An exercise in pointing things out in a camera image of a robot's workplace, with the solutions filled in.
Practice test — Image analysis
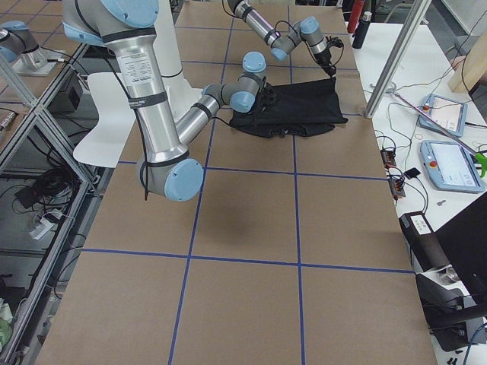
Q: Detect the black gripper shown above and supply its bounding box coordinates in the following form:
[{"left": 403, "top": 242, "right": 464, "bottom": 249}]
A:
[
  {"left": 252, "top": 79, "right": 276, "bottom": 118},
  {"left": 314, "top": 49, "right": 336, "bottom": 78}
]

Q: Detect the black printed t-shirt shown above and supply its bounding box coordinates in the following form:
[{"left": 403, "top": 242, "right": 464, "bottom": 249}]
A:
[{"left": 229, "top": 78, "right": 348, "bottom": 138}]

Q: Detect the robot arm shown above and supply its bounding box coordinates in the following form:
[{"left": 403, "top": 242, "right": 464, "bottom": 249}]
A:
[
  {"left": 227, "top": 1, "right": 343, "bottom": 78},
  {"left": 63, "top": 1, "right": 266, "bottom": 202}
]

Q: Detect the black water bottle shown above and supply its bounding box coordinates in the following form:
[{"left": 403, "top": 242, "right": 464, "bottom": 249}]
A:
[{"left": 352, "top": 11, "right": 372, "bottom": 49}]

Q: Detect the red bottle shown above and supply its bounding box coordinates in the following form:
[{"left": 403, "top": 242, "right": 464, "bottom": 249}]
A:
[{"left": 347, "top": 0, "right": 365, "bottom": 34}]

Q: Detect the grey hub with orange ports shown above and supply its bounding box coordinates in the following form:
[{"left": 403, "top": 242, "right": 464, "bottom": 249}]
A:
[{"left": 380, "top": 149, "right": 396, "bottom": 169}]

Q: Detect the blue teach pendant tablet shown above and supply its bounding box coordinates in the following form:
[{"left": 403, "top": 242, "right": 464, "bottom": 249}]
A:
[{"left": 422, "top": 94, "right": 467, "bottom": 138}]

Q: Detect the seated person beige shirt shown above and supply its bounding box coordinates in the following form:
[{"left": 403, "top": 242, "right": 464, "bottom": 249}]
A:
[{"left": 448, "top": 32, "right": 486, "bottom": 93}]

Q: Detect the white plastic chair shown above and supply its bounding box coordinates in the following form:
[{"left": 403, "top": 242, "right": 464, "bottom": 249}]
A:
[{"left": 73, "top": 72, "right": 135, "bottom": 168}]

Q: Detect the black device with buttons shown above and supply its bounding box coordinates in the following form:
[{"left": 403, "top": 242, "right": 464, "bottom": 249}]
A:
[{"left": 399, "top": 211, "right": 451, "bottom": 272}]

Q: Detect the white power strip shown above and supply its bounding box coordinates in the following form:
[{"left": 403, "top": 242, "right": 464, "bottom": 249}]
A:
[{"left": 30, "top": 213, "right": 59, "bottom": 240}]

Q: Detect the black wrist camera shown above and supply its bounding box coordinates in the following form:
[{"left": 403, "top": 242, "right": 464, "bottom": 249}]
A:
[{"left": 325, "top": 36, "right": 344, "bottom": 49}]

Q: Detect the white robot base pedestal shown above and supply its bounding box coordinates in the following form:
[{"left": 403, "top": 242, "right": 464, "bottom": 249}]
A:
[{"left": 154, "top": 0, "right": 201, "bottom": 100}]

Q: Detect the aluminium frame post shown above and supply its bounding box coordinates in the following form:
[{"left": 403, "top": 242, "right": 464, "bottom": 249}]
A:
[{"left": 364, "top": 0, "right": 431, "bottom": 119}]

